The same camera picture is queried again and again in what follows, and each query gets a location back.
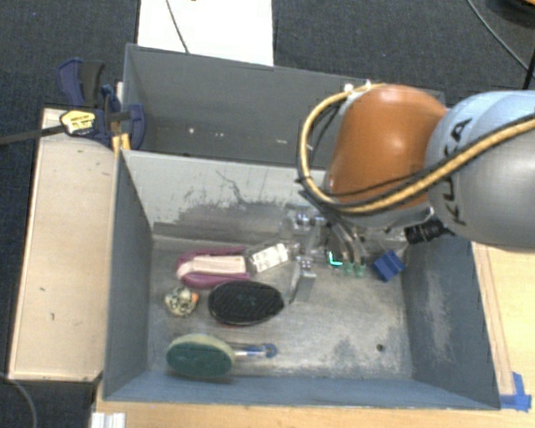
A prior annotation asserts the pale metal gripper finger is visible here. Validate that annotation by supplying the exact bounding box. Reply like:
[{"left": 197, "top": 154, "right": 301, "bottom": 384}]
[
  {"left": 245, "top": 238, "right": 302, "bottom": 280},
  {"left": 287, "top": 254, "right": 320, "bottom": 307}
]

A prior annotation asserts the black oval brush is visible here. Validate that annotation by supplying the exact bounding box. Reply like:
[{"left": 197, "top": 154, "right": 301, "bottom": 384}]
[{"left": 204, "top": 275, "right": 288, "bottom": 332}]

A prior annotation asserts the blue ridged block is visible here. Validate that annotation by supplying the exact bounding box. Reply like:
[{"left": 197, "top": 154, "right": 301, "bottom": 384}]
[{"left": 370, "top": 247, "right": 409, "bottom": 286}]

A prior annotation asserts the purple and pink brush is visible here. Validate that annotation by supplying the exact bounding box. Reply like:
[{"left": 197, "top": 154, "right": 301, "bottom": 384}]
[{"left": 174, "top": 242, "right": 257, "bottom": 295}]

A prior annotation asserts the grey metal bin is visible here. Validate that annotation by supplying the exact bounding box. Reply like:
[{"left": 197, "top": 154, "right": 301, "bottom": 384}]
[{"left": 91, "top": 42, "right": 533, "bottom": 428}]

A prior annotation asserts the small spotted toy animal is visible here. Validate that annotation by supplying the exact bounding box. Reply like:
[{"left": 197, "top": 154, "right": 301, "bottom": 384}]
[{"left": 162, "top": 283, "right": 202, "bottom": 321}]

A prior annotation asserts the pale wood board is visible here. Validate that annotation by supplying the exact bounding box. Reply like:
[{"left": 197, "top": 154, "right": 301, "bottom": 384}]
[{"left": 6, "top": 105, "right": 130, "bottom": 390}]

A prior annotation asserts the black cylinder on white bracket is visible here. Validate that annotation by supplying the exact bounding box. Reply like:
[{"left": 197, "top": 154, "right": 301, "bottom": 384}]
[{"left": 402, "top": 215, "right": 453, "bottom": 249}]

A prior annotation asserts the green scrubber with clear handle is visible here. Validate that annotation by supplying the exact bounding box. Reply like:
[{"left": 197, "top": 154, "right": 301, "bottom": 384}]
[{"left": 162, "top": 330, "right": 281, "bottom": 389}]

